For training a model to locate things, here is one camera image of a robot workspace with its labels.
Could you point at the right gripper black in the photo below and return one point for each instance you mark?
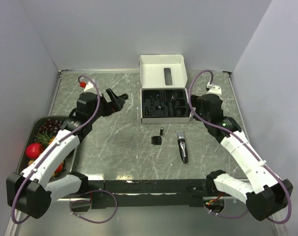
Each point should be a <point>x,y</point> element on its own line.
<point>195,102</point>

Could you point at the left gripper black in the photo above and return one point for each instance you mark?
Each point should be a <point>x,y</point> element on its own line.
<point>115,105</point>

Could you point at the silver black hair clipper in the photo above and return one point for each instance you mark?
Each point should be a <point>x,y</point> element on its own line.
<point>182,146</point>

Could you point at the small oil bottle black cap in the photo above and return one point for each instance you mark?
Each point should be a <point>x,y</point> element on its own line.
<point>161,131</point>

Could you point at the black comb guard attachment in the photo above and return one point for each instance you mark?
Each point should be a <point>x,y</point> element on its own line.
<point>156,140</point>

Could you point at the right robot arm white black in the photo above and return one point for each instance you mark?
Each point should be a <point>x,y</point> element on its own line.
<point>265,193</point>

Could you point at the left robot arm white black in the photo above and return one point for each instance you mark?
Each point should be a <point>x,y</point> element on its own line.
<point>32,191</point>

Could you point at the black plastic insert tray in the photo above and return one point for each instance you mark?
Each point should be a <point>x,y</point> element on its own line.
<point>164,103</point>

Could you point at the white cardboard clipper box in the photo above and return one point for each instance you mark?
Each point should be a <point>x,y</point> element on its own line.
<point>162,72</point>

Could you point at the dark red grape bunch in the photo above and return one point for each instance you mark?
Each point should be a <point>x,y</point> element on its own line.
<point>50,126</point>

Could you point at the orange pineapple toy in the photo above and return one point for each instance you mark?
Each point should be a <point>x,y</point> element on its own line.
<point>44,138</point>

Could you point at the small red orange fruits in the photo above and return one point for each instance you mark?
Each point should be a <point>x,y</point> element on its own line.
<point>58,170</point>

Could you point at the red apple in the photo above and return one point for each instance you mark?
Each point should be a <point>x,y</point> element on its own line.
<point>34,150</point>

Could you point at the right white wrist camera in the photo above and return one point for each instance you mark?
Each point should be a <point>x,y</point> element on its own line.
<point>213,89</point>

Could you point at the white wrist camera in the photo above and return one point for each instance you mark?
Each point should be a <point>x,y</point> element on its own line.
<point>88,87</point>
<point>213,89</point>

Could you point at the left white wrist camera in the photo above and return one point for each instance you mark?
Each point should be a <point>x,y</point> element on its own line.
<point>88,87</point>

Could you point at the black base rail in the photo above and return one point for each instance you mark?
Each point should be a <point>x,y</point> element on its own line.
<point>148,193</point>

